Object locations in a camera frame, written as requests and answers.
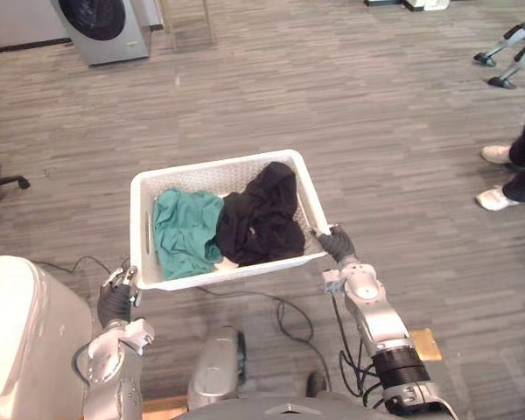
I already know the black office chair base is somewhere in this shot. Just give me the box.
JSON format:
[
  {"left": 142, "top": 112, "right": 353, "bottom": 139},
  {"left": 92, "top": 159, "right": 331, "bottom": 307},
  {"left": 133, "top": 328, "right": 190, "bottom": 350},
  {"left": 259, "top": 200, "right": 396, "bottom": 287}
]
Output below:
[{"left": 0, "top": 157, "right": 32, "bottom": 240}]

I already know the black garment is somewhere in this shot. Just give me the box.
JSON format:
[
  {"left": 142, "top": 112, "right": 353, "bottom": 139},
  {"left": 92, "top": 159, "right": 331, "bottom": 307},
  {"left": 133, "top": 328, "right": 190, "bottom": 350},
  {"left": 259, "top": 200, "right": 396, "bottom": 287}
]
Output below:
[{"left": 213, "top": 160, "right": 306, "bottom": 267}]

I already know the white perforated laundry basket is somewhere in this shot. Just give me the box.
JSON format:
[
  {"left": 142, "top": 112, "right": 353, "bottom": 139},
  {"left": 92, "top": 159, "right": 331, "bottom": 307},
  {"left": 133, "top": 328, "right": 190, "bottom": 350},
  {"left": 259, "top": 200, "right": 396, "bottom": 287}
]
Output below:
[{"left": 129, "top": 149, "right": 336, "bottom": 292}]

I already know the silver washing machine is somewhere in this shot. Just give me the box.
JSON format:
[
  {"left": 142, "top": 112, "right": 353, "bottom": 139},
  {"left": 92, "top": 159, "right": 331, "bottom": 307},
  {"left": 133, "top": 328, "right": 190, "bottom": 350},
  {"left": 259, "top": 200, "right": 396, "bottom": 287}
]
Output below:
[{"left": 50, "top": 0, "right": 152, "bottom": 67}]

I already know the green garment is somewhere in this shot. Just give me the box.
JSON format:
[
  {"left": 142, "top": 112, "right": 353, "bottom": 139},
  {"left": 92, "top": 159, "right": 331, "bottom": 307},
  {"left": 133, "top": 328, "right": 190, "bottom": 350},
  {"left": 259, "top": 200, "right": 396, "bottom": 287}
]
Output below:
[{"left": 151, "top": 187, "right": 225, "bottom": 282}]

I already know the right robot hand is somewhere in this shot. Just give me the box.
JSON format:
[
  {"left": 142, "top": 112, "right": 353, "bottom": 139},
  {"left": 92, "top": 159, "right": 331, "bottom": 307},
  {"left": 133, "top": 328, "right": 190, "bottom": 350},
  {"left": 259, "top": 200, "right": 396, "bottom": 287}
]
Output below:
[{"left": 315, "top": 223, "right": 358, "bottom": 266}]

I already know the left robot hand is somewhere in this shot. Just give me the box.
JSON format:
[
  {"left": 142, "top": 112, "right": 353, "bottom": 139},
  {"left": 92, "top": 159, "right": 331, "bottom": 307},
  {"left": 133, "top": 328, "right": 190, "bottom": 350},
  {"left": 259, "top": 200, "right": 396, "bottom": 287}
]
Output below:
[{"left": 96, "top": 264, "right": 141, "bottom": 329}]

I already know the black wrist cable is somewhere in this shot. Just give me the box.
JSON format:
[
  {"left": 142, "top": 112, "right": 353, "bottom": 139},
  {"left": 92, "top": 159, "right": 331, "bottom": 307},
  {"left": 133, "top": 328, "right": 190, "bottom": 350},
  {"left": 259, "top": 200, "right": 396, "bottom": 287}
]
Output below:
[{"left": 331, "top": 291, "right": 389, "bottom": 410}]

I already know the white garment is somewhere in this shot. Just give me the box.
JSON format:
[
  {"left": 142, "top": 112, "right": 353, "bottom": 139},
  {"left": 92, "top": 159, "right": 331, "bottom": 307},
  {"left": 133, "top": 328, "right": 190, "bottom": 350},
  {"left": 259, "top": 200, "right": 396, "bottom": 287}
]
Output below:
[{"left": 213, "top": 257, "right": 240, "bottom": 274}]

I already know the beige stool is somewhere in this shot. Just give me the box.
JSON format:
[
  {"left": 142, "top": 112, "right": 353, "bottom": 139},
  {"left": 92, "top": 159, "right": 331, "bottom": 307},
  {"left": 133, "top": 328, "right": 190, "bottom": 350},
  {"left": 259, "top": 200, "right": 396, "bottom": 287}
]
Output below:
[{"left": 158, "top": 0, "right": 218, "bottom": 52}]

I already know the white box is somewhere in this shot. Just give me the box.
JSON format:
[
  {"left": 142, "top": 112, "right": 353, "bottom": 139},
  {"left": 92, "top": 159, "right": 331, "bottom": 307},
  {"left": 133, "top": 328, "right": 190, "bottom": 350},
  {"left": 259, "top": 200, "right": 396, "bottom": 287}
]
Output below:
[{"left": 404, "top": 0, "right": 452, "bottom": 12}]

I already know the black floor cable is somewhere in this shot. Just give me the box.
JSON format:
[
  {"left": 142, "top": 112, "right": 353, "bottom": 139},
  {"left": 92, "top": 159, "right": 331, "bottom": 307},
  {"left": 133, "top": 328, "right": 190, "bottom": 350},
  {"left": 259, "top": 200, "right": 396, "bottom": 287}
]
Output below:
[
  {"left": 31, "top": 255, "right": 128, "bottom": 276},
  {"left": 196, "top": 286, "right": 333, "bottom": 391}
]

